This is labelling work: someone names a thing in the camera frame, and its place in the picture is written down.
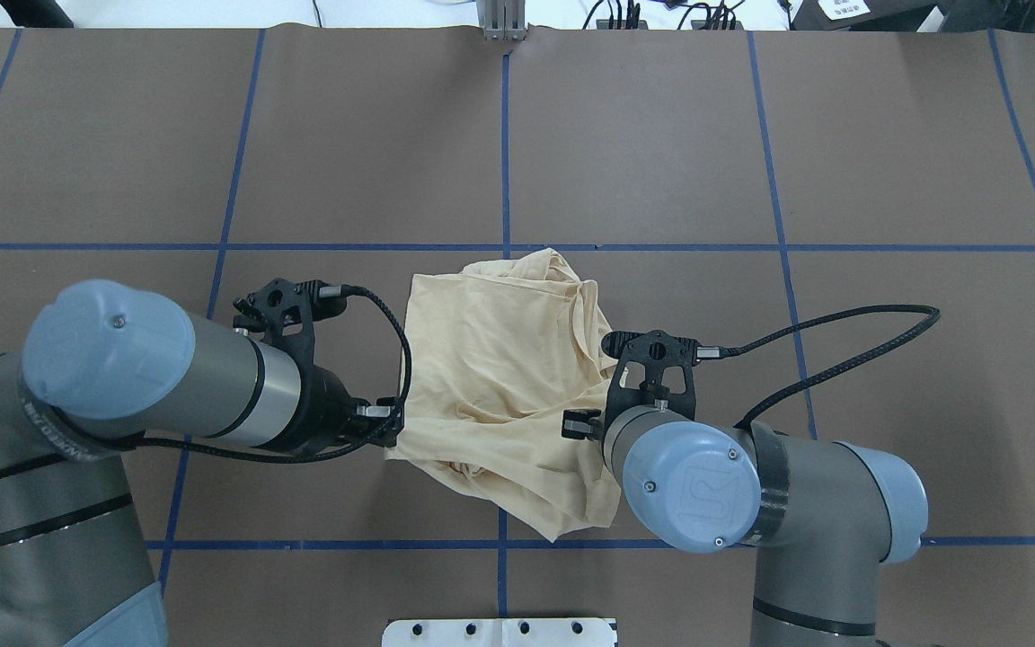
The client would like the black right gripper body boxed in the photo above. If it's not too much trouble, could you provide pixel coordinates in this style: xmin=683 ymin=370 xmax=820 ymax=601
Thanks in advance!
xmin=560 ymin=408 xmax=607 ymax=442

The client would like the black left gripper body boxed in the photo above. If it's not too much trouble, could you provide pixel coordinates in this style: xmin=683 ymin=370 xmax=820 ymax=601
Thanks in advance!
xmin=298 ymin=366 xmax=403 ymax=450

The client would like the cream long-sleeve printed shirt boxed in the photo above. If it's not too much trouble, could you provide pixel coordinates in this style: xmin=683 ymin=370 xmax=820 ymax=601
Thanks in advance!
xmin=385 ymin=247 xmax=622 ymax=541

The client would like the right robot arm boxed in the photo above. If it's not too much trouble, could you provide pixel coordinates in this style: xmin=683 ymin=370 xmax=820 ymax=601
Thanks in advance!
xmin=562 ymin=406 xmax=932 ymax=646

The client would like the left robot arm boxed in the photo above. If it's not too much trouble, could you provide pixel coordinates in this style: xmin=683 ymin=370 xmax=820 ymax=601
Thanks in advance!
xmin=0 ymin=280 xmax=413 ymax=646

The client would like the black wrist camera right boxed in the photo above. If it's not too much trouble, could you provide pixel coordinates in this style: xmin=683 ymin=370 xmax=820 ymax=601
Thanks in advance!
xmin=601 ymin=329 xmax=725 ymax=429

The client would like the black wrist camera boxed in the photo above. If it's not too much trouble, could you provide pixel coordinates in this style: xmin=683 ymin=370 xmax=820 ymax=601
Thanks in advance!
xmin=601 ymin=329 xmax=725 ymax=429
xmin=233 ymin=280 xmax=348 ymax=371

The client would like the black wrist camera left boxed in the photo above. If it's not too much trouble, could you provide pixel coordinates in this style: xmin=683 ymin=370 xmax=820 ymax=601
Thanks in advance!
xmin=233 ymin=280 xmax=348 ymax=371

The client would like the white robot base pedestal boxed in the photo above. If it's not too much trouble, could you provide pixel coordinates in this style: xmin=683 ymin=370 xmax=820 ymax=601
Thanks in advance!
xmin=381 ymin=616 xmax=619 ymax=646

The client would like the aluminium frame post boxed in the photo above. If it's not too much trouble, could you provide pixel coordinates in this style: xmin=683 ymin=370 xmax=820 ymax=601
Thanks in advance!
xmin=474 ymin=0 xmax=528 ymax=41

